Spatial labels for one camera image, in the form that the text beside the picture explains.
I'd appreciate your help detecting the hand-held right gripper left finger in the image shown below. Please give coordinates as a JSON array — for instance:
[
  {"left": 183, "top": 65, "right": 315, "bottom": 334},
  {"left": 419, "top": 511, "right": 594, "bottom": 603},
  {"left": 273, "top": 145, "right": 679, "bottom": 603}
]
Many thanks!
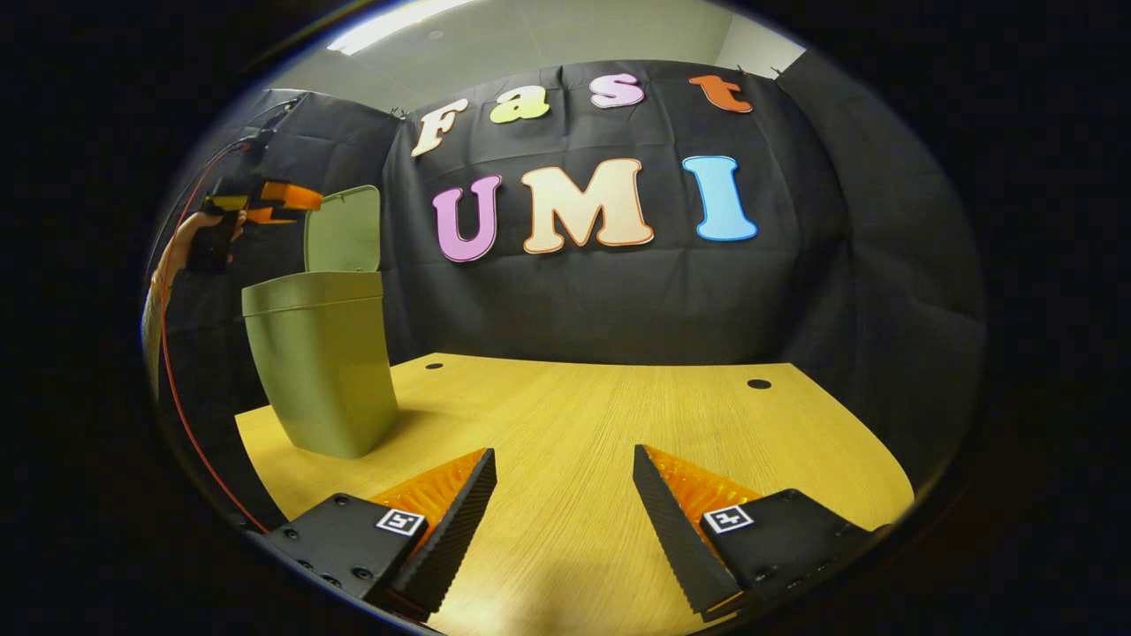
[{"left": 252, "top": 447, "right": 497, "bottom": 619}]

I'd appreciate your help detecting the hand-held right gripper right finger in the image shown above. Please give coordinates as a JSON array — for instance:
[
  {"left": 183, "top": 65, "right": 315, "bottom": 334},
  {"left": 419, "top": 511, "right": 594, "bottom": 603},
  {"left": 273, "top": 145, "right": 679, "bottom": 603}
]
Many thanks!
[{"left": 633, "top": 443, "right": 893, "bottom": 619}]

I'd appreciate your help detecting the green desktop garbage bin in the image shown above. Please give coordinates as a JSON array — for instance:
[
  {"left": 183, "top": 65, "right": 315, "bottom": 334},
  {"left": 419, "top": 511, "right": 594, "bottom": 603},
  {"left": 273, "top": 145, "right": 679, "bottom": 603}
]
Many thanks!
[{"left": 241, "top": 185, "right": 400, "bottom": 459}]

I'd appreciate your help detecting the wooden desktop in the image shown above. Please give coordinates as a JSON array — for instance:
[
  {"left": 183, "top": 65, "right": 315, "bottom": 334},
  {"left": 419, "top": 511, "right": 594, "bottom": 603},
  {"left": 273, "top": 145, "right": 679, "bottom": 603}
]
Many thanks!
[{"left": 234, "top": 352, "right": 915, "bottom": 636}]

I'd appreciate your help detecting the black backdrop cloth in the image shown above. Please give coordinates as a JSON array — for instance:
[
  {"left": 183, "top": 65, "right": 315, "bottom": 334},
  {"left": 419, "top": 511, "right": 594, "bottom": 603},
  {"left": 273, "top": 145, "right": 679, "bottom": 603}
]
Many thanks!
[{"left": 146, "top": 60, "right": 986, "bottom": 531}]

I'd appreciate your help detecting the black cable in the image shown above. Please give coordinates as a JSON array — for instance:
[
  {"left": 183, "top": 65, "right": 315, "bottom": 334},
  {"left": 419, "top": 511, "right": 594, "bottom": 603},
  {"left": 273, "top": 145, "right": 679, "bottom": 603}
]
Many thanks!
[{"left": 150, "top": 95, "right": 303, "bottom": 266}]

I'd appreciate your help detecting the red cable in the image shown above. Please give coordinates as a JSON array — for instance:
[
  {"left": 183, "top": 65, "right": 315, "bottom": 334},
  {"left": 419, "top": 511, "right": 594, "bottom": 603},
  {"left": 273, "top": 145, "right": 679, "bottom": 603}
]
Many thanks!
[{"left": 158, "top": 141, "right": 270, "bottom": 534}]

